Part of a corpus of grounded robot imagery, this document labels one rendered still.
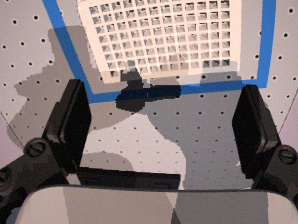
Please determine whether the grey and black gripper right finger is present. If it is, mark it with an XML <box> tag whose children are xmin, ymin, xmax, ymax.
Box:
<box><xmin>232</xmin><ymin>84</ymin><xmax>298</xmax><ymax>210</ymax></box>

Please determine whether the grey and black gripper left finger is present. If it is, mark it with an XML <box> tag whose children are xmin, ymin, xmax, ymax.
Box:
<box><xmin>0</xmin><ymin>79</ymin><xmax>92</xmax><ymax>224</ymax></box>

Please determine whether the blue tape outline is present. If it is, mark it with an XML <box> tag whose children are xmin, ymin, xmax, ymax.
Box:
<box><xmin>42</xmin><ymin>0</ymin><xmax>276</xmax><ymax>104</ymax></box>

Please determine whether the white well plate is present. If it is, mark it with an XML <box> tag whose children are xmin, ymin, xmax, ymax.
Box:
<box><xmin>77</xmin><ymin>0</ymin><xmax>241</xmax><ymax>84</ymax></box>

